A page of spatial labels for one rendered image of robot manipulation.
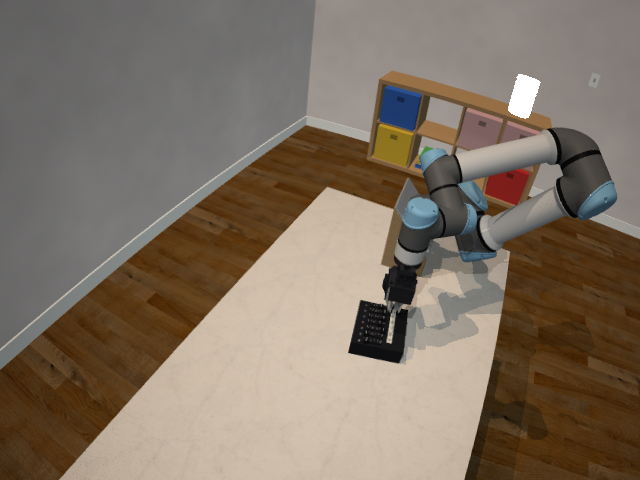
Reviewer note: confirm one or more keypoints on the black lighting desk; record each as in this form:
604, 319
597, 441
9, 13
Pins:
384, 344

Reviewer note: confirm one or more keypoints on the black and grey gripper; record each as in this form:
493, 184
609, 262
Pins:
397, 284

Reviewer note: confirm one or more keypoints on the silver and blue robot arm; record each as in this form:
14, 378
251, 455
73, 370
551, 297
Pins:
584, 191

